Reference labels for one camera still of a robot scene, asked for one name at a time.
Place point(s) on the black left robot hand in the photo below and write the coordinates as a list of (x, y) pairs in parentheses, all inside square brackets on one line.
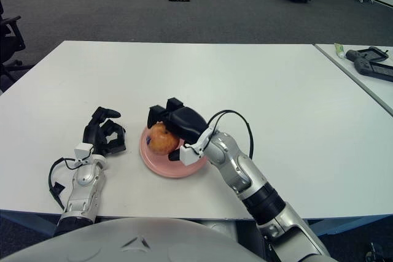
[(95, 134)]

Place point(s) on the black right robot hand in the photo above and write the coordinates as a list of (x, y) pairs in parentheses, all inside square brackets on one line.
[(187, 124)]

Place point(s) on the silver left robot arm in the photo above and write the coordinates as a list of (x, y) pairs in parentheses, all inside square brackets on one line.
[(81, 179)]

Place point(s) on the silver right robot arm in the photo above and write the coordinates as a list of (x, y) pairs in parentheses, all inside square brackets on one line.
[(239, 170)]

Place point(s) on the pink round plate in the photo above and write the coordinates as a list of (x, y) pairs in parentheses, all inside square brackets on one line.
[(172, 170)]

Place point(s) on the grey robot torso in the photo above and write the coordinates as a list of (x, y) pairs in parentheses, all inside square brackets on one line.
[(92, 243)]

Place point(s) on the black office chair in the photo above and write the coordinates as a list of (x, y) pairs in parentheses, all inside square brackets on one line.
[(9, 45)]

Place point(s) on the green white tube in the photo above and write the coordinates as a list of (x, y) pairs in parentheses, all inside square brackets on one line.
[(338, 49)]

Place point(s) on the black handheld controller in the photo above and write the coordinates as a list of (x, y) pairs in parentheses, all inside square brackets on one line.
[(374, 70), (368, 54)]

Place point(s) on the blue table frame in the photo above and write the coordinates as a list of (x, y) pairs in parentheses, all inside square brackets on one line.
[(344, 225)]

